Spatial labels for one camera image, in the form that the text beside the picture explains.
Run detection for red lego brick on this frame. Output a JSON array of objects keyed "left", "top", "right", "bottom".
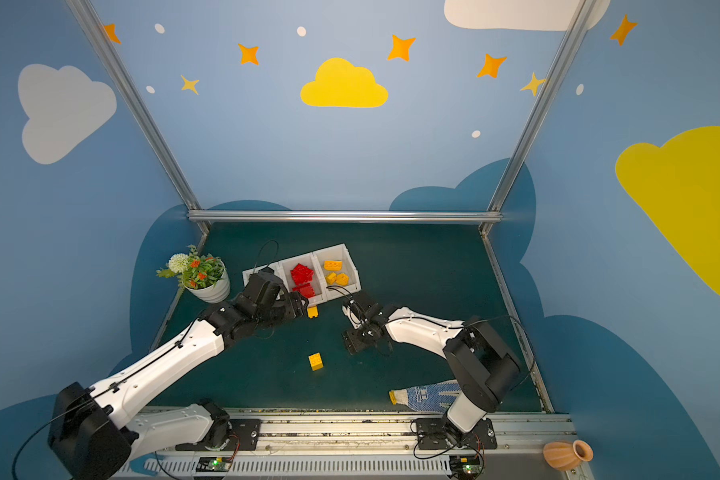
[
  {"left": 293, "top": 283, "right": 316, "bottom": 299},
  {"left": 290, "top": 263, "right": 314, "bottom": 286}
]

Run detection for small yellow lego front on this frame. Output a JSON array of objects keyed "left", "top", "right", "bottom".
[{"left": 308, "top": 353, "right": 324, "bottom": 371}]

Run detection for orange lego brick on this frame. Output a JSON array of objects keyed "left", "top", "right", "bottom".
[{"left": 323, "top": 260, "right": 343, "bottom": 272}]

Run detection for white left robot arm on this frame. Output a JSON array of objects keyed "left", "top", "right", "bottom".
[{"left": 47, "top": 292, "right": 308, "bottom": 479}]

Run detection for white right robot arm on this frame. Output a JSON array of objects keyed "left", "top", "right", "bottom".
[{"left": 342, "top": 291, "right": 522, "bottom": 438}]

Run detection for white three-compartment bin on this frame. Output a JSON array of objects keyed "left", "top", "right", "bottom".
[{"left": 242, "top": 244, "right": 361, "bottom": 306}]

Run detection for potted artificial flower plant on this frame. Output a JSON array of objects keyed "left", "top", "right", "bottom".
[{"left": 156, "top": 245, "right": 231, "bottom": 304}]

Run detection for left controller board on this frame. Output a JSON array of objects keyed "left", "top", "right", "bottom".
[{"left": 195, "top": 456, "right": 234, "bottom": 474}]

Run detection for controller board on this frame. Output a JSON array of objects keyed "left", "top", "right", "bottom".
[
  {"left": 448, "top": 454, "right": 484, "bottom": 480},
  {"left": 195, "top": 456, "right": 234, "bottom": 474}
]

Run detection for right controller board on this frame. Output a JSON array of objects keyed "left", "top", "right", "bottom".
[{"left": 448, "top": 454, "right": 484, "bottom": 480}]

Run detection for terracotta clay pot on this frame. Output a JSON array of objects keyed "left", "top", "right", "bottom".
[{"left": 543, "top": 440, "right": 594, "bottom": 471}]

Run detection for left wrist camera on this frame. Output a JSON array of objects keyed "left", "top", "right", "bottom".
[{"left": 243, "top": 267, "right": 284, "bottom": 309}]

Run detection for aluminium back frame rail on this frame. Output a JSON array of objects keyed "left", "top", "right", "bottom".
[{"left": 188, "top": 210, "right": 502, "bottom": 223}]

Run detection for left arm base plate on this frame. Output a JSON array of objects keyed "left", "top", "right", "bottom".
[{"left": 175, "top": 419, "right": 261, "bottom": 452}]

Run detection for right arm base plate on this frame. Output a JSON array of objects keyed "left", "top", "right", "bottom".
[{"left": 411, "top": 417, "right": 497, "bottom": 451}]

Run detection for front aluminium rail bed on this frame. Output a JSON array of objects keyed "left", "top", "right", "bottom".
[{"left": 115, "top": 409, "right": 594, "bottom": 479}]

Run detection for aluminium left frame post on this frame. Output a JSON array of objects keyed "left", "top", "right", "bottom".
[{"left": 66, "top": 0, "right": 202, "bottom": 213}]

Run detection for aluminium frame post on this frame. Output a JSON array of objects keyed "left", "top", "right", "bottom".
[
  {"left": 66, "top": 0, "right": 202, "bottom": 213},
  {"left": 479, "top": 0, "right": 597, "bottom": 240}
]

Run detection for aluminium right frame post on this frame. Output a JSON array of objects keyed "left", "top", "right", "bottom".
[{"left": 479, "top": 0, "right": 597, "bottom": 240}]

